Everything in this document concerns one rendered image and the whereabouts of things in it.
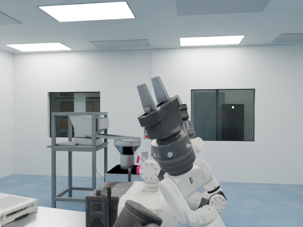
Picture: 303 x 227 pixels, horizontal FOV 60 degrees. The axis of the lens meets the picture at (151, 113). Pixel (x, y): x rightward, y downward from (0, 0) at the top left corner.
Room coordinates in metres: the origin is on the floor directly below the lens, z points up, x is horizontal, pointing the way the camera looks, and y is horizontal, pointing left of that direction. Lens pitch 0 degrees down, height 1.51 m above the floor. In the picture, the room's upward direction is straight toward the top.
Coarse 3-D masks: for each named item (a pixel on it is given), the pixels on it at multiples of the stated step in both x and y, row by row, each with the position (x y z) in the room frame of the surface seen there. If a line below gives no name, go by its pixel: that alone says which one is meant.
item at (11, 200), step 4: (8, 196) 1.70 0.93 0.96; (12, 196) 1.70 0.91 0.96; (16, 196) 1.70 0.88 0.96; (0, 200) 1.63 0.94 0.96; (4, 200) 1.62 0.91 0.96; (8, 200) 1.63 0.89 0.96; (12, 200) 1.63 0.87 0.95; (16, 200) 1.63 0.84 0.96; (20, 200) 1.63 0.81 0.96; (24, 200) 1.64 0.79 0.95; (0, 204) 1.55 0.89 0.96; (4, 204) 1.56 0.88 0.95; (8, 204) 1.56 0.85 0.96; (12, 204) 1.56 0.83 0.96; (16, 204) 1.58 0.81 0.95; (4, 208) 1.51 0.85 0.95; (24, 208) 1.64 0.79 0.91; (12, 212) 1.56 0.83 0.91; (16, 212) 1.58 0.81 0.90
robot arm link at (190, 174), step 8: (192, 152) 0.59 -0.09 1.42; (184, 160) 0.58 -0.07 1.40; (192, 160) 0.59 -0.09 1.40; (200, 160) 0.64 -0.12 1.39; (168, 168) 0.58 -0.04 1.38; (176, 168) 0.58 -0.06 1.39; (184, 168) 0.58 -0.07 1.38; (192, 168) 0.61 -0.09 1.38; (200, 168) 0.61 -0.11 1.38; (208, 168) 0.63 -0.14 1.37; (168, 176) 0.62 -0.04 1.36; (176, 176) 0.60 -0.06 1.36; (184, 176) 0.59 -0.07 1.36; (192, 176) 0.60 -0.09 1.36; (200, 176) 0.61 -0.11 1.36; (208, 176) 0.62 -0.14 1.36; (176, 184) 0.59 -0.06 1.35; (184, 184) 0.59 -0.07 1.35; (192, 184) 0.60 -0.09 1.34; (200, 184) 0.61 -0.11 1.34; (184, 192) 0.59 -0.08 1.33; (192, 192) 0.61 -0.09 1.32
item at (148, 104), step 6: (144, 84) 0.55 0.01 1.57; (138, 90) 0.56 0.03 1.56; (144, 90) 0.55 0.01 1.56; (144, 96) 0.56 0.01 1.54; (150, 96) 0.55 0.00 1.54; (144, 102) 0.56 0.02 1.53; (150, 102) 0.55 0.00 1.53; (144, 108) 0.56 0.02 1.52; (150, 108) 0.56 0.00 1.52; (156, 108) 0.56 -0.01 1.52
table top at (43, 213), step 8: (40, 208) 1.72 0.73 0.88; (48, 208) 1.72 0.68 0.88; (24, 216) 1.58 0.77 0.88; (32, 216) 1.58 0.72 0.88; (40, 216) 1.58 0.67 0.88; (48, 216) 1.58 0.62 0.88; (56, 216) 1.58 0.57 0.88; (64, 216) 1.58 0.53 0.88; (72, 216) 1.58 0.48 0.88; (80, 216) 1.58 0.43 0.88; (8, 224) 1.47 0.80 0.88; (16, 224) 1.47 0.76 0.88; (24, 224) 1.47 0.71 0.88; (32, 224) 1.47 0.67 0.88; (40, 224) 1.47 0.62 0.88; (48, 224) 1.47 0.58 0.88; (56, 224) 1.47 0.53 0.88; (64, 224) 1.47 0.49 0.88; (72, 224) 1.47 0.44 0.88; (80, 224) 1.47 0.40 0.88
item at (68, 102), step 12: (60, 96) 6.25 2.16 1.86; (72, 96) 6.20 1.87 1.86; (84, 96) 6.16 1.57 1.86; (96, 96) 6.12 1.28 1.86; (60, 108) 6.25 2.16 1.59; (72, 108) 6.20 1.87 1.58; (84, 108) 6.16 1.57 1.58; (96, 108) 6.12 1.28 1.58; (60, 120) 6.25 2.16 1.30; (60, 132) 6.25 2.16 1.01; (72, 132) 6.20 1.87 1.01
